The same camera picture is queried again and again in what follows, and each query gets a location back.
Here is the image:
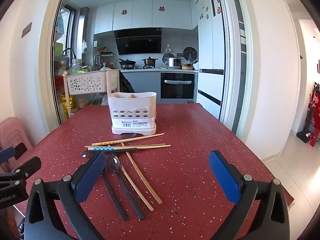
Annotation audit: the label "pink plastic stool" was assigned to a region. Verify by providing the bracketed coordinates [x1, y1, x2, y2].
[0, 117, 33, 155]

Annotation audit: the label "yellow oil bottle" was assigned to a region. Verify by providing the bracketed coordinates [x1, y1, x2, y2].
[61, 92, 75, 119]

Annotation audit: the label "round black perforated rack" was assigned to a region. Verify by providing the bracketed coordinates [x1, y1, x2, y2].
[183, 47, 198, 62]

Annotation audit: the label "red fire extinguisher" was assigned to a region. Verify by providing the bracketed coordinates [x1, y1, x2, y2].
[307, 82, 320, 147]

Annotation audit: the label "white upper kitchen cabinets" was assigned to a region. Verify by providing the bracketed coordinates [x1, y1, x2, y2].
[94, 0, 199, 35]

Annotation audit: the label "white flower-pattern trolley rack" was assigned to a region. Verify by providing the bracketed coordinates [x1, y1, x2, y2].
[63, 69, 120, 117]

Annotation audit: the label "black built-in oven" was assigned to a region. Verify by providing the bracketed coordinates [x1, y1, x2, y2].
[160, 72, 195, 100]

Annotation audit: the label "steel basin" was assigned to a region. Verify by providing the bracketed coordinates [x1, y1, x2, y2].
[54, 67, 70, 77]

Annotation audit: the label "white plastic utensil holder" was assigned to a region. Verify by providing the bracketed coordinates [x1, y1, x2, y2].
[107, 92, 157, 135]

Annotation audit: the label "black-handled metal spoon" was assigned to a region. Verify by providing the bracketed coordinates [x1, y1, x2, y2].
[108, 157, 147, 220]

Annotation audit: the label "steel cooking pot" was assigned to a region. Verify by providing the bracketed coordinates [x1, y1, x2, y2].
[142, 56, 158, 67]

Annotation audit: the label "group of fridge magnets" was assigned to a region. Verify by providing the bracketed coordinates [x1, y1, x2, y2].
[199, 0, 222, 20]

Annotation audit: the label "black plastic bag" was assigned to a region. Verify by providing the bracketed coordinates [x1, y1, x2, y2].
[119, 70, 135, 93]

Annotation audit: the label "grey wall plate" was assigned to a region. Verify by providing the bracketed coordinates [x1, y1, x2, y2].
[21, 22, 32, 38]

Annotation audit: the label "black wok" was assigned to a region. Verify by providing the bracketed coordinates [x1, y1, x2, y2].
[118, 58, 137, 69]

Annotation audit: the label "black range hood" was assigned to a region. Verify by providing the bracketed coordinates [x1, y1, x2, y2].
[114, 27, 162, 55]

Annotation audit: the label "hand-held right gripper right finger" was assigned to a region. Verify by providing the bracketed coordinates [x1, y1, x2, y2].
[209, 151, 295, 240]

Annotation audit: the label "white refrigerator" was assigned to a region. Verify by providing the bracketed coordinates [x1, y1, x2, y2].
[196, 0, 225, 120]

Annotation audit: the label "wooden chopstick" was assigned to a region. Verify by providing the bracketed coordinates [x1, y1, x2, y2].
[121, 142, 163, 204]
[91, 133, 165, 146]
[87, 145, 172, 152]
[84, 143, 166, 148]
[107, 144, 154, 211]

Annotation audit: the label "black kitchen faucet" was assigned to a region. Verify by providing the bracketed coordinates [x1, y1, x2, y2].
[62, 48, 77, 65]

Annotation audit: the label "grey kitchen counter cabinets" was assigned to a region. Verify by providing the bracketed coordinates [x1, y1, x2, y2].
[120, 68, 199, 103]

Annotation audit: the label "white spice rack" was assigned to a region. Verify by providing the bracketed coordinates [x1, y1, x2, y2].
[94, 51, 116, 70]

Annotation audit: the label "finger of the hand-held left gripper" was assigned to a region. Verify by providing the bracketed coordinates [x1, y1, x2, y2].
[0, 156, 42, 188]
[0, 142, 27, 164]

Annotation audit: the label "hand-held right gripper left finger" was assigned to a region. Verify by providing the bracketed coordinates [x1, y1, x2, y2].
[24, 151, 107, 240]

